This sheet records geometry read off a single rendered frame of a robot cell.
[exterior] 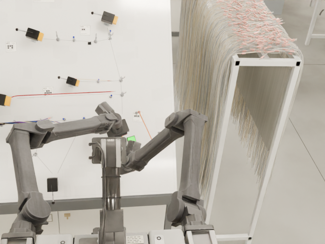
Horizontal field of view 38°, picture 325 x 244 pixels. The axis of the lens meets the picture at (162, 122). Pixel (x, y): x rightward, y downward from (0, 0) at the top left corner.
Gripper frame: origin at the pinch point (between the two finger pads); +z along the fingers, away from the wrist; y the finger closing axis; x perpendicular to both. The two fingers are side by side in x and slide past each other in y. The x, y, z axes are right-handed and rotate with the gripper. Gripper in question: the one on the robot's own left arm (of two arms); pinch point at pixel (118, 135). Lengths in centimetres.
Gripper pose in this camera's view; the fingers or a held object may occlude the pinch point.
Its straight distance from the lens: 223.6
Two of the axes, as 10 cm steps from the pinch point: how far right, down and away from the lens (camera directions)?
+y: -9.3, 3.3, -1.6
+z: -0.2, 4.1, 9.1
